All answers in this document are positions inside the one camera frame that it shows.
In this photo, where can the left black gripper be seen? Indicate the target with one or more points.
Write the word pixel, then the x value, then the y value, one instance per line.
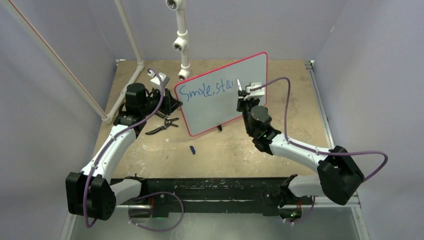
pixel 171 103

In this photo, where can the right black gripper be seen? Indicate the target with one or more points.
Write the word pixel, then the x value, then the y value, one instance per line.
pixel 242 102

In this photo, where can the white marker pen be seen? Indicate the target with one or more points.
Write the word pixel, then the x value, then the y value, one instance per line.
pixel 240 86

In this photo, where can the red framed whiteboard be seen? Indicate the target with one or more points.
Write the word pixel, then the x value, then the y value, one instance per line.
pixel 210 99

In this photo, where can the blue marker cap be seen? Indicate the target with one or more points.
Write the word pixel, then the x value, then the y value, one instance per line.
pixel 192 149

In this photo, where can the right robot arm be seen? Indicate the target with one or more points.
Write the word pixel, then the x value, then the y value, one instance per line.
pixel 337 175

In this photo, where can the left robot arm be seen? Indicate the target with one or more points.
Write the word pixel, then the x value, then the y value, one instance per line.
pixel 90 192

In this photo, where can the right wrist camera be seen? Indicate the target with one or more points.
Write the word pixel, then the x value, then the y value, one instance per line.
pixel 255 90

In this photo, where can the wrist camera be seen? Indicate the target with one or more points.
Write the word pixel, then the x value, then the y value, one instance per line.
pixel 159 81
pixel 255 90

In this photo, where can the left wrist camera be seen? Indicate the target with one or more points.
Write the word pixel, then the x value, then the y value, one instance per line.
pixel 159 81

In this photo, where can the white pvc pipe frame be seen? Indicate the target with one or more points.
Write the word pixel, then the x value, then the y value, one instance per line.
pixel 181 45

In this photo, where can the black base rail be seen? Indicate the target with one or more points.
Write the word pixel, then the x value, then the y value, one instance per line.
pixel 257 195

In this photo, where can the aluminium table frame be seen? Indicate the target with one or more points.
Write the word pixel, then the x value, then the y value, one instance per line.
pixel 93 194

